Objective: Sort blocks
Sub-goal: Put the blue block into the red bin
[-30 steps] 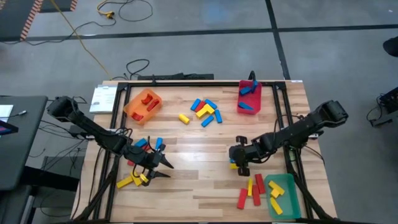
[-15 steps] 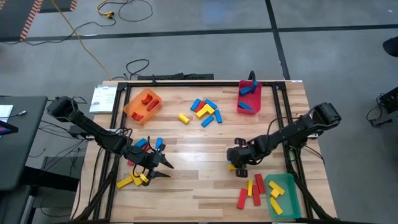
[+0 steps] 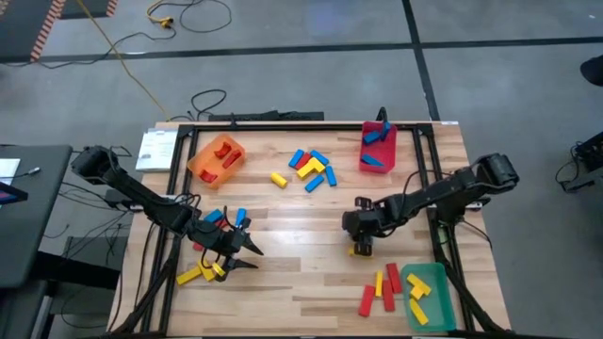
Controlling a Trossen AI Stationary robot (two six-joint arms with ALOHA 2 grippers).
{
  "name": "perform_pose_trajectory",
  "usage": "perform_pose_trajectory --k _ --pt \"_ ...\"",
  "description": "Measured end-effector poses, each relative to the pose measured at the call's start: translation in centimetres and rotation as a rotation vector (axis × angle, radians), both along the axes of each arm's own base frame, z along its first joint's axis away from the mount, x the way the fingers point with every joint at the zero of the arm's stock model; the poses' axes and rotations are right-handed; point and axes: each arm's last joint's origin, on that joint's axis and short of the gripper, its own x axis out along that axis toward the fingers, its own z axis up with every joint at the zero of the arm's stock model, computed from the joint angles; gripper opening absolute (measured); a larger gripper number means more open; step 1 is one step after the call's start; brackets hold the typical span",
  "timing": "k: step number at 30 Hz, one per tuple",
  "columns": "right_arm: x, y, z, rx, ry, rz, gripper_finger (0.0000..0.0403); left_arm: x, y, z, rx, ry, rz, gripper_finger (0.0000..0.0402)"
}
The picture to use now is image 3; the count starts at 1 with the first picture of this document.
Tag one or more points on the pink-red translucent plastic bin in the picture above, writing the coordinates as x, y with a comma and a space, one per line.
378, 148

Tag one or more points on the blue wooden block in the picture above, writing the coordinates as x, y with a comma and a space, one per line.
372, 160
371, 137
386, 131
319, 157
240, 217
314, 183
296, 158
331, 175
213, 215

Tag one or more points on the black power strip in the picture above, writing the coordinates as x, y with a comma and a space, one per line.
264, 116

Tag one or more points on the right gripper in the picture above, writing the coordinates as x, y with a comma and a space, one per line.
360, 223

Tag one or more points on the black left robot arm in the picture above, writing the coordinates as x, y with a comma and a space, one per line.
141, 198

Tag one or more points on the orange translucent plastic bin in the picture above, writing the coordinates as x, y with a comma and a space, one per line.
212, 165

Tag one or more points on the yellow wooden cube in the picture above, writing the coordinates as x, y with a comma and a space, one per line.
416, 294

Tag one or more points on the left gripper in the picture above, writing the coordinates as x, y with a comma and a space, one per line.
223, 242

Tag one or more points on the red wooden block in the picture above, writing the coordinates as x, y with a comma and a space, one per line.
303, 163
232, 159
223, 150
220, 224
198, 246
393, 278
207, 176
388, 295
367, 300

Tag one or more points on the black desk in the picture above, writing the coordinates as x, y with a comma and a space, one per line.
28, 216

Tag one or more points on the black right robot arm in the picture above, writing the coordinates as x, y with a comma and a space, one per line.
447, 193

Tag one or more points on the black aluminium table frame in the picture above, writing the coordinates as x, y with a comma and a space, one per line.
301, 126

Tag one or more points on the white paper booklet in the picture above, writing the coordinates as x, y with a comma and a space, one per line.
157, 150

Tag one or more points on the dark tablet screen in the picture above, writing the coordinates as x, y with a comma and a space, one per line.
9, 194

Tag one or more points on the black round object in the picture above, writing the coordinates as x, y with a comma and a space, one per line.
593, 70

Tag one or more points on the yellow wooden cylinder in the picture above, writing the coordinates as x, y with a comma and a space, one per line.
279, 180

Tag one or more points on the white paper sheet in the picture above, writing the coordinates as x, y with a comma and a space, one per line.
8, 170

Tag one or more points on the black mat striped edge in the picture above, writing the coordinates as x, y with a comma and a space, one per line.
89, 7
23, 28

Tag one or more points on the black clamp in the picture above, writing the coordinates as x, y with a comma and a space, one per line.
381, 115

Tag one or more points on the green translucent plastic bin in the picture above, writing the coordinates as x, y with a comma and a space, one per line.
438, 301

